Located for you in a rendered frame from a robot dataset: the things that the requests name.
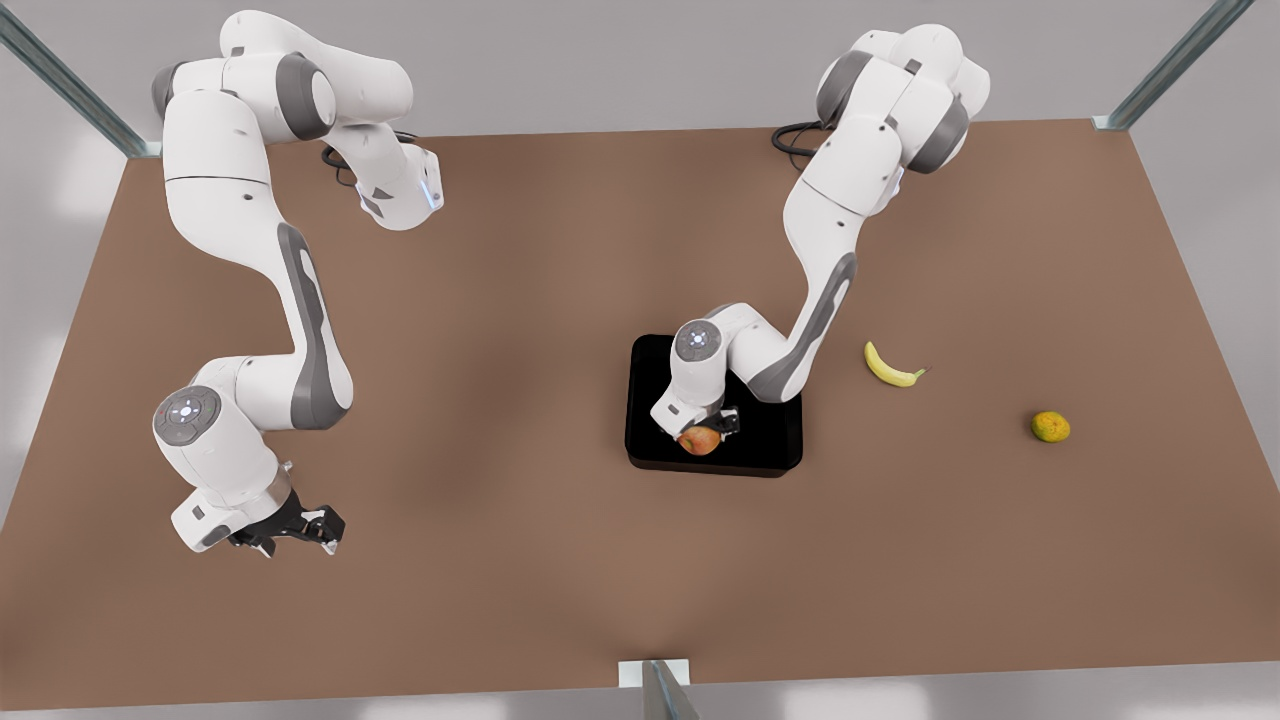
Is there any black rectangular tray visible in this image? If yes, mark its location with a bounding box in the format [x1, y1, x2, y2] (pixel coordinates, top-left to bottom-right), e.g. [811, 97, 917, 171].
[624, 334, 805, 479]

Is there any yellow banana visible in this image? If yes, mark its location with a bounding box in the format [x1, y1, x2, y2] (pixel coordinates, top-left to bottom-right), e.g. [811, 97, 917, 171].
[864, 341, 929, 390]

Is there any silver frame post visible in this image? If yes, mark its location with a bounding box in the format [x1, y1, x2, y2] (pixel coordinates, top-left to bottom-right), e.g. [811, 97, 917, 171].
[1091, 0, 1257, 132]
[0, 8, 162, 160]
[617, 658, 702, 720]

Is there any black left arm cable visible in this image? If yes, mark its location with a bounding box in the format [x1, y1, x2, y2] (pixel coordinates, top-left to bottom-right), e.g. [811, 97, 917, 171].
[771, 121, 828, 157]

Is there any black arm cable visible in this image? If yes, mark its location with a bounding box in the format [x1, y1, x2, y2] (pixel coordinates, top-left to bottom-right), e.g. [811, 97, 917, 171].
[321, 129, 422, 189]
[771, 121, 828, 157]

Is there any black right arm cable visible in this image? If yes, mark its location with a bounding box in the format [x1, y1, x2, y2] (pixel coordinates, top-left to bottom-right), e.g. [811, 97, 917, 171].
[321, 129, 422, 189]

